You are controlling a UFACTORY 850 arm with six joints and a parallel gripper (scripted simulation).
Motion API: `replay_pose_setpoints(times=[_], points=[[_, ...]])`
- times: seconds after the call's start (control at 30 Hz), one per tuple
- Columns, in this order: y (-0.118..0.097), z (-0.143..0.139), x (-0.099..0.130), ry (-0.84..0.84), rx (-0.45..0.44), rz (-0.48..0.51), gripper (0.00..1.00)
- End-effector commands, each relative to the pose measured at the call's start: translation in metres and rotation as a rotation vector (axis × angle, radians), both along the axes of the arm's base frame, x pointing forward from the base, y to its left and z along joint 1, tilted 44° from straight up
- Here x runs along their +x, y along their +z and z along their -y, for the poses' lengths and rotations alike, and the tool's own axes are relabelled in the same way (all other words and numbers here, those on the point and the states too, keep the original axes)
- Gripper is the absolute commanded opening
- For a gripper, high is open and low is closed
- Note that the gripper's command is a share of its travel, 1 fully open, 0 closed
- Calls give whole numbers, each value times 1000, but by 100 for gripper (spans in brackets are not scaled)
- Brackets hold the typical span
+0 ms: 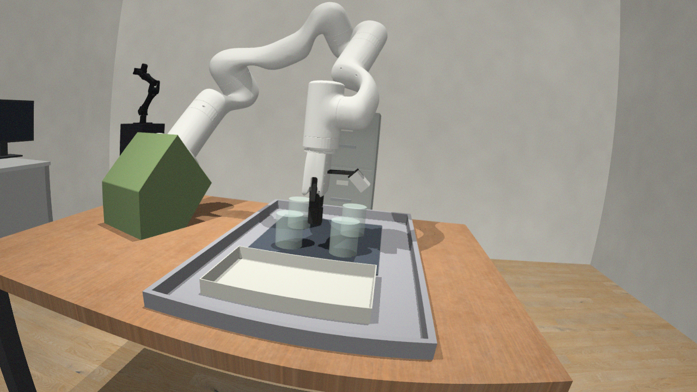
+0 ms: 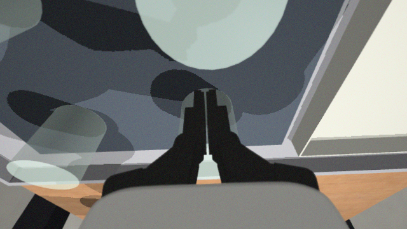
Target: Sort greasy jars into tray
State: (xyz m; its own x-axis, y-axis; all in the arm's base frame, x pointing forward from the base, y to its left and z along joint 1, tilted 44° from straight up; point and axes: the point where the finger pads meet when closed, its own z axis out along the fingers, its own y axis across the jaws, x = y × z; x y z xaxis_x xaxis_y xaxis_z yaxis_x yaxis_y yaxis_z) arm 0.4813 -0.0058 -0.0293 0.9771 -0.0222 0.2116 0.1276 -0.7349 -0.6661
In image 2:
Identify clear glass jar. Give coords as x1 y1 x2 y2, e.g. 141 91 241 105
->
135 0 288 70
0 0 43 43
178 88 238 179
6 105 107 190

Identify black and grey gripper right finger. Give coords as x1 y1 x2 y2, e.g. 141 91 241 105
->
206 89 320 191

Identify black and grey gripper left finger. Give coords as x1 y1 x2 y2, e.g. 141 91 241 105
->
101 90 207 198

